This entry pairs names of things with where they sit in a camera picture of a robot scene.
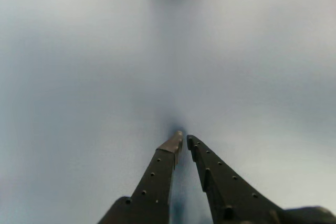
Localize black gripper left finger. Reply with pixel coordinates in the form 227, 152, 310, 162
97, 130, 184, 224

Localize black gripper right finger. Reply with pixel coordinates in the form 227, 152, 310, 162
186, 134, 288, 224

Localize dark blue-grey mat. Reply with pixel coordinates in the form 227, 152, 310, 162
0, 0, 336, 224

